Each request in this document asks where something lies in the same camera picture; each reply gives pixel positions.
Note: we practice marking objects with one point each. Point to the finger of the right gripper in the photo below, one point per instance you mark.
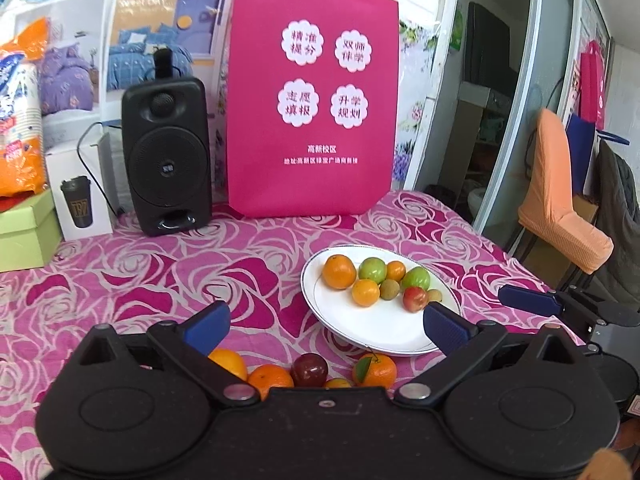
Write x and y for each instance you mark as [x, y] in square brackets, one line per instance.
[531, 301]

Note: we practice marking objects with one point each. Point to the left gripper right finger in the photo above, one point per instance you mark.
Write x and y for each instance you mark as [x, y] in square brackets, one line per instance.
[468, 349]

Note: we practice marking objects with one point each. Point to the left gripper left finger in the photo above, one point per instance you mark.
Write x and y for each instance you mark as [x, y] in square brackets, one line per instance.
[185, 347]

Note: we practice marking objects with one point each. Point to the large green fruit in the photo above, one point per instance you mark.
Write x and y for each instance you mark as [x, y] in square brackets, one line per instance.
[416, 277]

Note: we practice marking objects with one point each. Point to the yellow green small fruit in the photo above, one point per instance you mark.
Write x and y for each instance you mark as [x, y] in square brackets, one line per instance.
[389, 289]

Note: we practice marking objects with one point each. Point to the orange with green leaf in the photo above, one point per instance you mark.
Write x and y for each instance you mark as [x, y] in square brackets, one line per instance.
[374, 370]

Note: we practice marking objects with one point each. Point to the small orange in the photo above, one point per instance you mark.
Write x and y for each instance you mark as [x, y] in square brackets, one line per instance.
[395, 270]

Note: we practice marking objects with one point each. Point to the dark red plum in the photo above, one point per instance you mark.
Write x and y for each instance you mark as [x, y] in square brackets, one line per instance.
[310, 371]

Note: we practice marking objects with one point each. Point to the small red orange fruit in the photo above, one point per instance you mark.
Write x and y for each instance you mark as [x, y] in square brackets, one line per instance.
[338, 383]

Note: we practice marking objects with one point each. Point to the left hand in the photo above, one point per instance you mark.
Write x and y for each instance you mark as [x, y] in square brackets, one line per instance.
[607, 464]

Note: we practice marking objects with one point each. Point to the orange covered chair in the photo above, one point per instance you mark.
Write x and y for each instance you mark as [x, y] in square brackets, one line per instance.
[547, 210]

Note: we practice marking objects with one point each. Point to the dark clothing on chair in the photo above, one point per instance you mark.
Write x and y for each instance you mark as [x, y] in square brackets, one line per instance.
[618, 218]

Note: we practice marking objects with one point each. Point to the blue bag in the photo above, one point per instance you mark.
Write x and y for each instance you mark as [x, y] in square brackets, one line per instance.
[584, 140]

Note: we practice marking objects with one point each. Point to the white cup box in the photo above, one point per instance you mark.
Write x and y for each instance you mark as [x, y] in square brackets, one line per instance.
[82, 182]

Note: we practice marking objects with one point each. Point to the green box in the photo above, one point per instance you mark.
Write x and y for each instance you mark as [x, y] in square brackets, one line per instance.
[30, 233]

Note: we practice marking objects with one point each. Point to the pink hanging bag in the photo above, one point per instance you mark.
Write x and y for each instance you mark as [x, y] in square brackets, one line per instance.
[592, 82]

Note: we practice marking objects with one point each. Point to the black speaker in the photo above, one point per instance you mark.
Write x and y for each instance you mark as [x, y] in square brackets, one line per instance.
[166, 149]

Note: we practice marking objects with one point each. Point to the orange detergent bag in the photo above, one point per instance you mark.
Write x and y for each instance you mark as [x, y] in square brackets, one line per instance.
[22, 164]

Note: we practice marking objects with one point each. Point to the pink tote bag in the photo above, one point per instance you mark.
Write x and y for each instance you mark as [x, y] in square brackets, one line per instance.
[312, 106]

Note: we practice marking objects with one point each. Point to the bedding poster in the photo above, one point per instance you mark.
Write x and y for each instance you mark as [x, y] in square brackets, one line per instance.
[97, 49]

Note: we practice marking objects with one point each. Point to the green wall sticker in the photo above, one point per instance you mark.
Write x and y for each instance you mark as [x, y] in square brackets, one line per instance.
[457, 31]

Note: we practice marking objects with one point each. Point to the floral wall cloth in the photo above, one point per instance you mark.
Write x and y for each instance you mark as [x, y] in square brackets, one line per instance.
[417, 46]

